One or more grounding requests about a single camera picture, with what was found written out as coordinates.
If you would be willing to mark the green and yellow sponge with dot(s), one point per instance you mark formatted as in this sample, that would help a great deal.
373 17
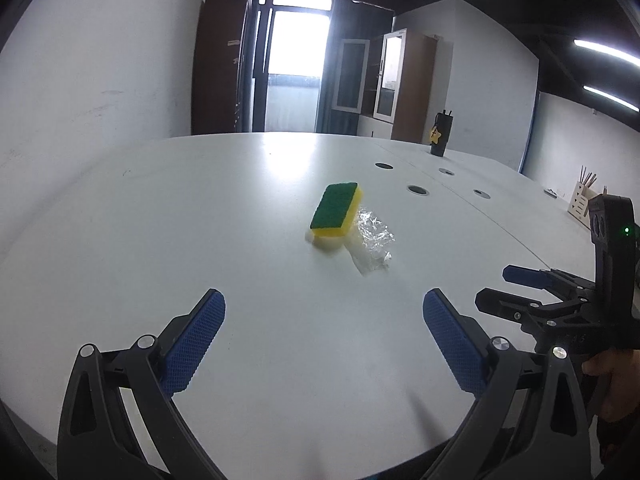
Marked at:
332 207

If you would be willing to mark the person's right hand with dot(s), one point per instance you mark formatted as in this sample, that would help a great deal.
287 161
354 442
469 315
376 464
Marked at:
622 380

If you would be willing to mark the white holder with sticks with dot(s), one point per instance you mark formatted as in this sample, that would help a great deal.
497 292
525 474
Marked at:
582 202

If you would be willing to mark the yellow star charm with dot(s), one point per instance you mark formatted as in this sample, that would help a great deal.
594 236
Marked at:
436 135

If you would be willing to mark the clear plastic wrap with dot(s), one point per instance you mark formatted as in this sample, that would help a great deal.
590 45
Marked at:
372 235

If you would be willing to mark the ceiling strip light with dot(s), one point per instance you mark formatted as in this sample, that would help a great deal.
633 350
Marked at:
610 97
605 51

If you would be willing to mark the glass balcony door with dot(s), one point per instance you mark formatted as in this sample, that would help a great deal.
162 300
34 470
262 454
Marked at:
292 60

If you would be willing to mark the black bottle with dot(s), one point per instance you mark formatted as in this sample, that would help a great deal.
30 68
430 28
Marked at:
445 132

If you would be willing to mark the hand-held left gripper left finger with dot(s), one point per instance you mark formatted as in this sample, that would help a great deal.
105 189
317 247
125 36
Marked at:
195 340

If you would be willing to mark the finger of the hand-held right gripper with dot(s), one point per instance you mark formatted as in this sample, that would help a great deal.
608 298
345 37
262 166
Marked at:
500 302
520 274

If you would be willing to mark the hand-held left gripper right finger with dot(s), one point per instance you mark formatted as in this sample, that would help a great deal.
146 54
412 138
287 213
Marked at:
452 340

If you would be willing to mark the dark curtain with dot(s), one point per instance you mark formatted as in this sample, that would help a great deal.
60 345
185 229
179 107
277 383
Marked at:
350 25

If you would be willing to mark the dark brown wooden cabinet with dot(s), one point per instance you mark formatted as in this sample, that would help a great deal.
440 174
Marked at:
220 65

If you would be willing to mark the brown cabinet with glass doors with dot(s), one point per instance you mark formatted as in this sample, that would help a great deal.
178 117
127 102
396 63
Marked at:
405 85

